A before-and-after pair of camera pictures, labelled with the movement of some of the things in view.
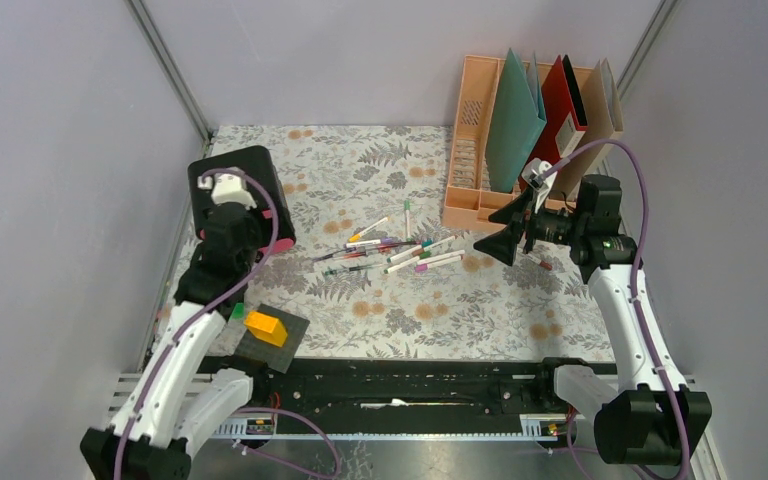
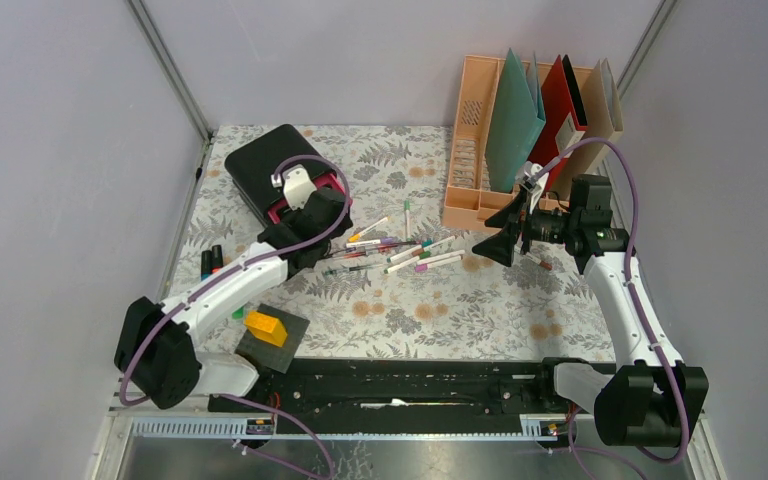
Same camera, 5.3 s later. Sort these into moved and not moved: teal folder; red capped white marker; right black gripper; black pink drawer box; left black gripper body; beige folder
Moved: left black gripper body; black pink drawer box
Not moved: right black gripper; beige folder; red capped white marker; teal folder
